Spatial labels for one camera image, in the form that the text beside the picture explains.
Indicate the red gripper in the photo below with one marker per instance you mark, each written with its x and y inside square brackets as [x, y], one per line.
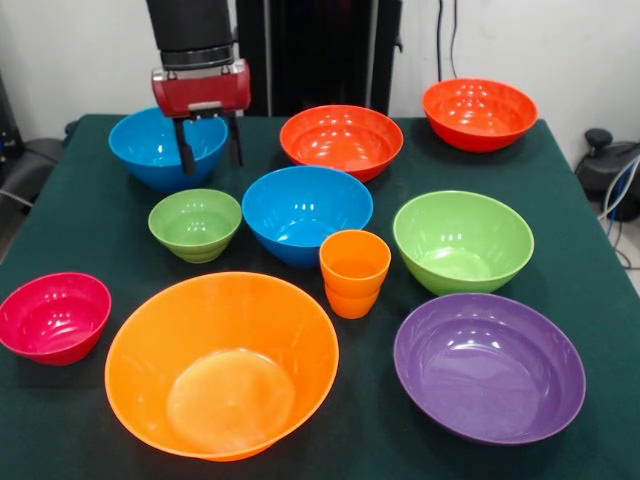
[205, 95]

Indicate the blue plastic bowl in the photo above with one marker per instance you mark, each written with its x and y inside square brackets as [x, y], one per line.
[305, 210]
[145, 145]

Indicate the small green plastic bowl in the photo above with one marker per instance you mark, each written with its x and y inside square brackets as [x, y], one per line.
[195, 222]

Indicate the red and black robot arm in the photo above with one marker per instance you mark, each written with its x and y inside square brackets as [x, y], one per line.
[192, 30]

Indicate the red-orange plastic bowl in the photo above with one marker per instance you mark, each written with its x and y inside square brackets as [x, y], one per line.
[480, 112]
[341, 137]

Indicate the dark green table cloth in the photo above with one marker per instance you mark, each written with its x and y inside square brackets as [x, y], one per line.
[75, 225]

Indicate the orange plastic cup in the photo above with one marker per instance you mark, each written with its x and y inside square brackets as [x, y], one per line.
[355, 255]
[352, 306]

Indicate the dark grey chair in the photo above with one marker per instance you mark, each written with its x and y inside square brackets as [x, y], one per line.
[35, 160]

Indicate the large orange plastic bowl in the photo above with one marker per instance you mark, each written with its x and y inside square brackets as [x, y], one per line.
[220, 360]

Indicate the black equipment rack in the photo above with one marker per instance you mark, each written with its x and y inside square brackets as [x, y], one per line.
[7, 125]

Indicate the pink plastic bowl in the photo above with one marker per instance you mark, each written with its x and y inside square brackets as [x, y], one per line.
[55, 315]

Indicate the large green plastic bowl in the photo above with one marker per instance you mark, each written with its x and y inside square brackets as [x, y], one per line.
[462, 240]

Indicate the purple plastic bowl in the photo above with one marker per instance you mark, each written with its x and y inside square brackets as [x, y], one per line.
[490, 365]

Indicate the black office chair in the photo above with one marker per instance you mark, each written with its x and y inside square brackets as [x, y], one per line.
[600, 170]

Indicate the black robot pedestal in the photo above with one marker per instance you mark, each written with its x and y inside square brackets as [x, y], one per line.
[325, 55]

